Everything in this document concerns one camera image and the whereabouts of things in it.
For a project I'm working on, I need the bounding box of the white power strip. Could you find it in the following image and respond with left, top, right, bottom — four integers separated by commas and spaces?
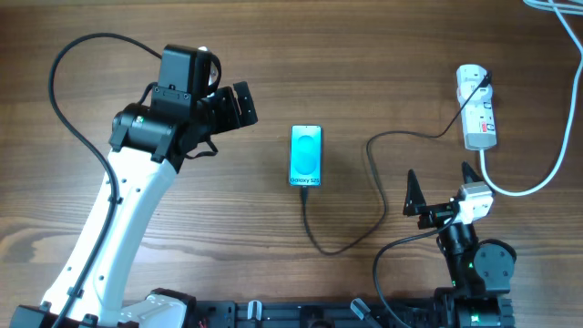
460, 71, 496, 151

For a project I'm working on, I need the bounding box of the white USB charger plug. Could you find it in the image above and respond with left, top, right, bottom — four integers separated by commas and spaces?
456, 64, 493, 105

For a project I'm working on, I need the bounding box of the white power strip cord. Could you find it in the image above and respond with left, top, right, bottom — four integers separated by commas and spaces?
478, 0, 583, 199

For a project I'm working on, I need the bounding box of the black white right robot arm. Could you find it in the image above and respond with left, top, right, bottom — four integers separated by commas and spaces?
403, 162, 517, 328

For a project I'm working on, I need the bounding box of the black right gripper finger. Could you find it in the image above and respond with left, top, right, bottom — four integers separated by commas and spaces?
403, 169, 426, 216
461, 161, 483, 184

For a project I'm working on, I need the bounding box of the black USB charging cable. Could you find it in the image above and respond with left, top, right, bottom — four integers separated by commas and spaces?
299, 69, 494, 257

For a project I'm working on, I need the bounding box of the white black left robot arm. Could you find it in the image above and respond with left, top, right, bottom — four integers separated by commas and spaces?
11, 45, 258, 327

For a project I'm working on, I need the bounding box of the blue screen Galaxy smartphone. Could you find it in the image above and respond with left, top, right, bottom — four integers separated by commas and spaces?
289, 125, 322, 187

